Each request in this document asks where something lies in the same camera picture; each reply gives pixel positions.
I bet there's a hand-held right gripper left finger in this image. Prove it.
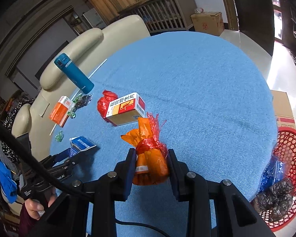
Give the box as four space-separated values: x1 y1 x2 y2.
33 148 137 237

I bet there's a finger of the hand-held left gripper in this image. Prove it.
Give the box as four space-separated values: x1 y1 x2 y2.
42 148 74 165
49 152 93 176

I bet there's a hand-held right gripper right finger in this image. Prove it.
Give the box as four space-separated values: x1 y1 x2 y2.
167 149 277 237

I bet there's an orange bag with red ribbon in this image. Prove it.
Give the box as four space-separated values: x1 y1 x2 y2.
120 112 170 186

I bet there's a blue cardboard box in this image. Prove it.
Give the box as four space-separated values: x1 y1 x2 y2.
69 135 97 155

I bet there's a dark patterned plastic bag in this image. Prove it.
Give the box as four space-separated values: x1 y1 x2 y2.
253 178 294 223

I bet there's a red mesh basket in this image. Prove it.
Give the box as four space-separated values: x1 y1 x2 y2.
250 126 296 232

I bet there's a person's left forearm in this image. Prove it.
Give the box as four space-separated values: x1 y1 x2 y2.
18 204 40 237

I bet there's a person's left hand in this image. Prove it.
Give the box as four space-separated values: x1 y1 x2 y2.
25 189 57 220

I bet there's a blue jacket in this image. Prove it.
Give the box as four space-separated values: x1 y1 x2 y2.
0 150 18 203

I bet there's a beige paper slip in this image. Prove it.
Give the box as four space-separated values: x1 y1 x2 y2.
39 102 50 117

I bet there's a white and orange medicine box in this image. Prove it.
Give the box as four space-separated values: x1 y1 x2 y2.
106 92 146 127

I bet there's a clear bag of green candies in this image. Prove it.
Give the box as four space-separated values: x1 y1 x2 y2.
73 93 93 113

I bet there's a floral patterned cloth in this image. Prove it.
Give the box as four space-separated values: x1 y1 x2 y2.
4 98 34 163

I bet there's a red plastic bag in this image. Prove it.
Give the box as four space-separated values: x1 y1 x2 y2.
97 90 119 119

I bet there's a teal thermos bottle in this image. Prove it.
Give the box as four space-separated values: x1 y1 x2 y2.
54 53 95 95

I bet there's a thin white stick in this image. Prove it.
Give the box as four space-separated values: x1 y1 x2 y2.
50 59 108 136

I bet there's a cardboard box with red stripe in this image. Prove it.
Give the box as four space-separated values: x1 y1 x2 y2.
270 90 296 130

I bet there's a wooden display shelf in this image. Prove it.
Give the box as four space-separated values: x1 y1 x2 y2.
64 10 88 35

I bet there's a white refrigerator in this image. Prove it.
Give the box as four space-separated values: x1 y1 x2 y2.
82 8 106 30

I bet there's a cream leather sofa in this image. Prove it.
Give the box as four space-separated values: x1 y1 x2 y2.
11 14 151 210

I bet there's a plain brown cardboard box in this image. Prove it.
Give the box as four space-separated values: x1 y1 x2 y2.
190 11 224 37

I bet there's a wooden slatted crib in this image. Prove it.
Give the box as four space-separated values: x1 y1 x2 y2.
118 0 198 34

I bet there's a dark door with stained glass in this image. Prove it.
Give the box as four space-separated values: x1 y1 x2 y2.
230 0 275 56

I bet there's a black cable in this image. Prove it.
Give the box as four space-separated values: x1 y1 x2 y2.
0 115 168 237

